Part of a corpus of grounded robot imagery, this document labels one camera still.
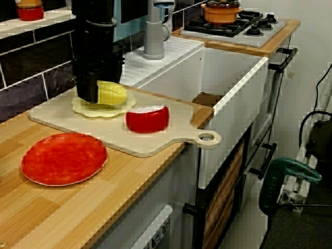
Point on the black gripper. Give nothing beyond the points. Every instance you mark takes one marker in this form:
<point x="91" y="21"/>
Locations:
<point x="103" y="64"/>

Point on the yellow toy corn cob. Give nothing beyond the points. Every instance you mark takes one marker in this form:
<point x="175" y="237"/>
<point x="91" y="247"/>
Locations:
<point x="112" y="93"/>

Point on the red rind toy cheese wedge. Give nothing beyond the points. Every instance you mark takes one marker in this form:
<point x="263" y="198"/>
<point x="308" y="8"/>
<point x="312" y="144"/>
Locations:
<point x="147" y="120"/>

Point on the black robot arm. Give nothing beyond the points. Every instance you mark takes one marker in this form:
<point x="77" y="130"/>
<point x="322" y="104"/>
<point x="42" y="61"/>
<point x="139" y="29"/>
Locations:
<point x="93" y="26"/>

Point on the pale yellow scalloped plate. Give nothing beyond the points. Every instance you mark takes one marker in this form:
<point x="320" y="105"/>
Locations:
<point x="103" y="111"/>

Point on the teal plastic bin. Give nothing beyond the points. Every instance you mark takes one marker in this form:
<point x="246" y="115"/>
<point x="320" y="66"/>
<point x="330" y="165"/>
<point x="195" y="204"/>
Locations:
<point x="117" y="31"/>

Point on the red round plate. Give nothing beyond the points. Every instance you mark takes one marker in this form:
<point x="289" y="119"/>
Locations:
<point x="64" y="159"/>

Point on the grey toy faucet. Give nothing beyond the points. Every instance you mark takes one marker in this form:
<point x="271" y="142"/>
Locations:
<point x="154" y="33"/>

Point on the light wooden cutting board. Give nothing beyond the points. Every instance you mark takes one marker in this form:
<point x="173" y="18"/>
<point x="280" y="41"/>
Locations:
<point x="160" y="137"/>

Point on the red and yellow bottle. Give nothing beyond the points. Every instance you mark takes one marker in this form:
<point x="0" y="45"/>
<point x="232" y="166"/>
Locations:
<point x="29" y="10"/>

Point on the white toy sink basin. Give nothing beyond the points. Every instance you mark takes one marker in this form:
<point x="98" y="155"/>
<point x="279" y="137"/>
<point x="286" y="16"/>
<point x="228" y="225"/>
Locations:
<point x="228" y="85"/>

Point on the orange toy pot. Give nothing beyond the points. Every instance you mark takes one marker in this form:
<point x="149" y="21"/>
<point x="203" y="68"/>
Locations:
<point x="221" y="13"/>

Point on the grey dishwasher panel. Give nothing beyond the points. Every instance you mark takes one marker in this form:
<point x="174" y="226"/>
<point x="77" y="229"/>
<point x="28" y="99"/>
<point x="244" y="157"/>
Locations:
<point x="155" y="228"/>

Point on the black toy stove top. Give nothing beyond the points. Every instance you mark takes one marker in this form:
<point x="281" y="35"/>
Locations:
<point x="233" y="28"/>

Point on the wood pattern cabinet door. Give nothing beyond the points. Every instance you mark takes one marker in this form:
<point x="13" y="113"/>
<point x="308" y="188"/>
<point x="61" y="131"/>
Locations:
<point x="225" y="194"/>

